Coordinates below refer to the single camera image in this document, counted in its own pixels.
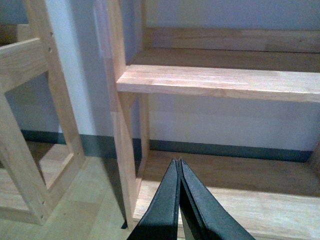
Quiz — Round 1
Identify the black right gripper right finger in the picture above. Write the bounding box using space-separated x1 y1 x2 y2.
178 159 254 240

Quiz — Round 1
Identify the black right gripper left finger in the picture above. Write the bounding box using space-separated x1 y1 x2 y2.
128 159 181 240

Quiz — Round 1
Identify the wooden shelf unit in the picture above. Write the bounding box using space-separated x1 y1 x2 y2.
95 0 320 240

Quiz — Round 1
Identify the wooden side shelf frame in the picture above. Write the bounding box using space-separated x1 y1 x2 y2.
0 0 85 225

